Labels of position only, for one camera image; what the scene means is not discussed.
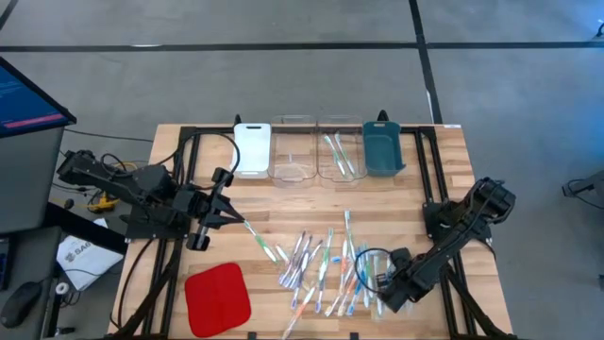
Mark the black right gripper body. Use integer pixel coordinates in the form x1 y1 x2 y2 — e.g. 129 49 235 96
379 246 428 314

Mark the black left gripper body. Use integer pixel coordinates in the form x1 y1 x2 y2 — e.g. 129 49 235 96
178 166 235 252

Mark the green toothbrush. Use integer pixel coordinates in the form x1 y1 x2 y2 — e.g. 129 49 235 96
372 254 386 318
243 219 280 264
333 131 357 177
319 227 336 282
323 133 348 178
343 209 354 265

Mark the white plastic bin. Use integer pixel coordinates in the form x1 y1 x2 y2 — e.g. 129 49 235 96
229 122 273 179

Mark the clear plastic bin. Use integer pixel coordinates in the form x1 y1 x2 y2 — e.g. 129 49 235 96
315 114 368 185
268 114 318 189

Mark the black desk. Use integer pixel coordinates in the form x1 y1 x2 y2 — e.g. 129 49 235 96
0 202 128 340

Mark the teal plastic bin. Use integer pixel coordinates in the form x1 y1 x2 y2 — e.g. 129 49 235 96
361 120 407 179

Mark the white printed paper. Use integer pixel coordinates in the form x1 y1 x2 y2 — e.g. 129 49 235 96
56 217 125 292

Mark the grey monitor stand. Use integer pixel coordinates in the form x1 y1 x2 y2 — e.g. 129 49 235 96
0 126 66 235

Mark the black computer mouse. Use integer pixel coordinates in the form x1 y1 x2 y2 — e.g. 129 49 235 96
0 280 43 331

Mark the computer monitor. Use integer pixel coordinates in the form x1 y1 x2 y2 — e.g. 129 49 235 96
0 56 77 139

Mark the yellow cable bundle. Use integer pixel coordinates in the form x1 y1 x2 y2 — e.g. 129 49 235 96
87 194 120 213

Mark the black floor cable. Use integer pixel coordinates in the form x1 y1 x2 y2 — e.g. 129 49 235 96
63 127 156 143

